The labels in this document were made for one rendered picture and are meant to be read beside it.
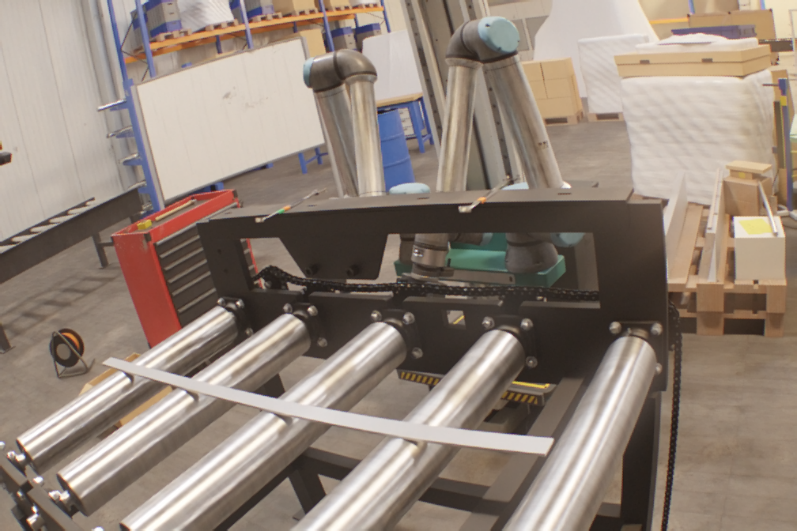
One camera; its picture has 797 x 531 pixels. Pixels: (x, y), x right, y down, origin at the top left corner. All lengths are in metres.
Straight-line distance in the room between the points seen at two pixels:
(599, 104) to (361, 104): 7.57
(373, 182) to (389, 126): 4.81
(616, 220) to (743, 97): 3.18
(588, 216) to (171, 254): 2.64
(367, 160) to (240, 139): 4.08
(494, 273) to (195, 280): 1.92
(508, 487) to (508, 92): 1.11
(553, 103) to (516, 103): 7.75
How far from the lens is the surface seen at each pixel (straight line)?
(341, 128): 2.21
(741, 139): 4.31
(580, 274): 2.43
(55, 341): 4.55
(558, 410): 1.23
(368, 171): 2.02
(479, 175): 2.32
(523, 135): 1.78
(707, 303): 2.92
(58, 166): 11.82
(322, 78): 2.17
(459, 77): 1.83
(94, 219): 6.59
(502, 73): 1.74
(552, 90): 9.48
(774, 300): 2.91
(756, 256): 2.87
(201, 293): 3.57
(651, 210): 1.14
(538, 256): 2.04
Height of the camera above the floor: 1.49
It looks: 19 degrees down
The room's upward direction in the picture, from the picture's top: 13 degrees counter-clockwise
